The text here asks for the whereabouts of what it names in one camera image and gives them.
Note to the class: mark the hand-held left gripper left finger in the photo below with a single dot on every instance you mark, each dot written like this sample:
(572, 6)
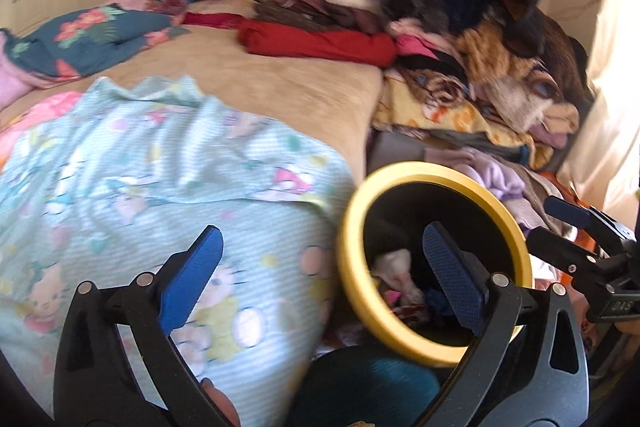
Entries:
(192, 277)

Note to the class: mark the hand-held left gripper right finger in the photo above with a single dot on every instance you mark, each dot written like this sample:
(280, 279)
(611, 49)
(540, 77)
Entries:
(452, 277)

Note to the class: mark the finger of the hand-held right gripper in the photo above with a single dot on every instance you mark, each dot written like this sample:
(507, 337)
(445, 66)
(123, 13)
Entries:
(555, 249)
(565, 209)

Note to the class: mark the large white foam fruit net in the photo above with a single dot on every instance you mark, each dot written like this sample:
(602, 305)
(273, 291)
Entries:
(395, 269)

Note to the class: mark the black bin with yellow rim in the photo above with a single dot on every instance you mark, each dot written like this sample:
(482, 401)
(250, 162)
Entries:
(435, 172)

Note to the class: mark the person's left hand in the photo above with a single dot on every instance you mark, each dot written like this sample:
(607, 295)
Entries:
(222, 407)

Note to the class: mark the orange cloth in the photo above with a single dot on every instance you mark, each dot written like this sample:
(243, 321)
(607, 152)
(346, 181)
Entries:
(555, 187)

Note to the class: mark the light purple cloth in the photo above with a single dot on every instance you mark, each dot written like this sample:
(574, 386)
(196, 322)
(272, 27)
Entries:
(490, 177)

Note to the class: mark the light blue cartoon blanket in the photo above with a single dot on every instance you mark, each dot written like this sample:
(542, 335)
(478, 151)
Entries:
(125, 182)

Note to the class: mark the cream curtain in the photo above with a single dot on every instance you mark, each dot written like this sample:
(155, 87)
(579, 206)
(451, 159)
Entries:
(610, 82)

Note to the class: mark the teal round cushion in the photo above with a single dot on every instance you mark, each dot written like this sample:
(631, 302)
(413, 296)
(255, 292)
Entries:
(360, 387)

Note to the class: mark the yellow cartoon blanket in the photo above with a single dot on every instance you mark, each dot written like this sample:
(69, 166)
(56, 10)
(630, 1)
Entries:
(435, 117)

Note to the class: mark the bed with beige sheet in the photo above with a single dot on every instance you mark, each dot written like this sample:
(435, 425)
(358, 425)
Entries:
(250, 72)

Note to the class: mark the pink cartoon blanket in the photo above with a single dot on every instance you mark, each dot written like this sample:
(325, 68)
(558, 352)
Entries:
(30, 117)

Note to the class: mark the pile of clothes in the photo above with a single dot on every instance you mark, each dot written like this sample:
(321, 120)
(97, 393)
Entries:
(450, 7)

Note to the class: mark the beige red pillow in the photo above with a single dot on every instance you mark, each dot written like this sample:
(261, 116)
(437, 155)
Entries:
(220, 19)

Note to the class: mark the folded red cloth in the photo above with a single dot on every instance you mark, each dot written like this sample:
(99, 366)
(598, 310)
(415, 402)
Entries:
(320, 44)

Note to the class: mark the blue floral quilt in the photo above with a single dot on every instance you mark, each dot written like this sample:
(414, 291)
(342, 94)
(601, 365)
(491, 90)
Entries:
(90, 32)

